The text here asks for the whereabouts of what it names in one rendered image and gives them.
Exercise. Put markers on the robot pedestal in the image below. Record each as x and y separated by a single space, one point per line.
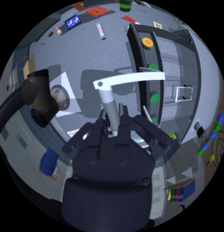
72 101

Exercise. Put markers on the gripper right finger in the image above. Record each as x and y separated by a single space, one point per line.
155 135

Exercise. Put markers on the shelf with coloured binders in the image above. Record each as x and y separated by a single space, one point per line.
186 192

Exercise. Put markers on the blue rounded container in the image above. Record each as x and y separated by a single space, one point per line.
48 161

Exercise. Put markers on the brown pegboard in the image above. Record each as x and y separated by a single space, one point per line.
208 177

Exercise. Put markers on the blue print wall sign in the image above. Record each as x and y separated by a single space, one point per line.
21 141

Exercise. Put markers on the lime small box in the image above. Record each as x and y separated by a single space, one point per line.
171 135

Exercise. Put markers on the beige small box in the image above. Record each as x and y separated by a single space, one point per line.
57 172

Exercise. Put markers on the yellow hanging tag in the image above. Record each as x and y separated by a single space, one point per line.
211 158

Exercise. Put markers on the brown board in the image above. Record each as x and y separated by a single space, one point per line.
78 6

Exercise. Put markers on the small grey clip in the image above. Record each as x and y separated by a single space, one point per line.
126 28

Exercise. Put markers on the green coin cup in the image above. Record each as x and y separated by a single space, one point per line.
154 118
149 47
153 67
154 98

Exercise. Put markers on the white bar on grey post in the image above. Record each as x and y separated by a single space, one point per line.
109 108

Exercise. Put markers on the orange round token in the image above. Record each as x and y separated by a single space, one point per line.
148 42

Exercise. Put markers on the blue tablet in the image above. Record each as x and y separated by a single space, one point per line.
73 22

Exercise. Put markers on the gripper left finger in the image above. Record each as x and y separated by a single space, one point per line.
75 139

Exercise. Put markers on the black and grey key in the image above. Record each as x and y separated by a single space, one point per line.
200 132

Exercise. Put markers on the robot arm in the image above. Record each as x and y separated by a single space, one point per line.
37 87

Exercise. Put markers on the grey flat strip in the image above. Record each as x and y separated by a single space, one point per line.
146 113

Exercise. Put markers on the green paper cup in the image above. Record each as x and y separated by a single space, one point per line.
125 5

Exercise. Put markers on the cardboard box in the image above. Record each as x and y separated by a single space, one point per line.
29 68

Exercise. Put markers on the magenta hanging tag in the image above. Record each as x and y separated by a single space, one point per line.
207 164

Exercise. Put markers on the yellow sticky note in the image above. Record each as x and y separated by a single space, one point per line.
157 25

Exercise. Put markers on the small brown disc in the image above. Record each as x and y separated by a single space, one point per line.
50 34

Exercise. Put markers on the clipboard with paper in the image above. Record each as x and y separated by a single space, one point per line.
73 133

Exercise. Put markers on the dark cash drawer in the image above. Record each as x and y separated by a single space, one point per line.
170 59

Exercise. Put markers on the blue wall bin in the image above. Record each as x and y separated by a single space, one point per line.
212 135
220 118
205 147

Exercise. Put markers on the green wall bin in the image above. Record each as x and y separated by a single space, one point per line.
217 127
200 151

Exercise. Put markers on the red scissors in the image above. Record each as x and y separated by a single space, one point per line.
129 19

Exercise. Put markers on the red square pad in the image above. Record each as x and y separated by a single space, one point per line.
97 11

